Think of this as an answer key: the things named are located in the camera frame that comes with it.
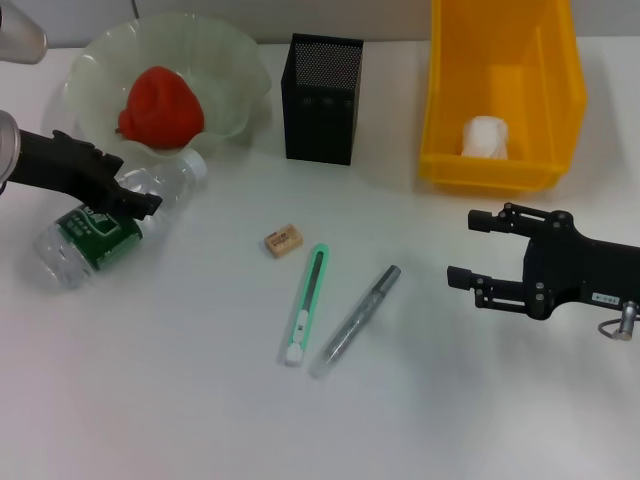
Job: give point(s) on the green utility knife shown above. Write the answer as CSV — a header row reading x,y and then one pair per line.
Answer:
x,y
312,285

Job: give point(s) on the red-orange fruit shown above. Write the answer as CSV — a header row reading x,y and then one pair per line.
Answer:
x,y
165,115

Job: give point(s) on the pale green glass fruit plate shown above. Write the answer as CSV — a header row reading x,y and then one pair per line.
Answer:
x,y
225,75

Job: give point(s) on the tan eraser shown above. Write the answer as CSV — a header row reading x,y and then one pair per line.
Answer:
x,y
283,241

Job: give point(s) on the silver left wrist depth camera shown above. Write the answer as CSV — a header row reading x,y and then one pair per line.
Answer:
x,y
20,40

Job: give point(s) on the black mesh pen holder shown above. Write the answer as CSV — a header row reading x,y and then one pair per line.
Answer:
x,y
320,130

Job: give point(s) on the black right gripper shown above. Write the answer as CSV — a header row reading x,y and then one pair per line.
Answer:
x,y
575,270

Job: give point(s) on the grey marker pen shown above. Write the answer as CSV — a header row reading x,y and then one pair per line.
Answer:
x,y
360,315

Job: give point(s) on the yellow plastic bin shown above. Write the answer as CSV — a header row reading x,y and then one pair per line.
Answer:
x,y
500,75

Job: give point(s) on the white paper ball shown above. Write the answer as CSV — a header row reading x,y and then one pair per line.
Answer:
x,y
485,137

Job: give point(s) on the clear water bottle green label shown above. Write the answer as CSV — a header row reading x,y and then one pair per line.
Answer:
x,y
100,240

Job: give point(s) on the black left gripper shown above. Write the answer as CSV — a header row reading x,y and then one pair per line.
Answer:
x,y
55,165

